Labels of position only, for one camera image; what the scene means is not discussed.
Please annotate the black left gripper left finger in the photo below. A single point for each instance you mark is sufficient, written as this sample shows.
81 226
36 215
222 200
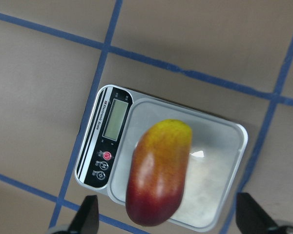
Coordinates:
86 220

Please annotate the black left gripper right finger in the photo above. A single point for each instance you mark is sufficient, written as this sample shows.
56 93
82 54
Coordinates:
251 218

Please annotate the red yellow mango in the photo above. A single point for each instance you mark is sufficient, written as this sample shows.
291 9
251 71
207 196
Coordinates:
158 172

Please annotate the silver digital kitchen scale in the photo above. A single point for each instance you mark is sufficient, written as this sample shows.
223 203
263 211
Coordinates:
120 116

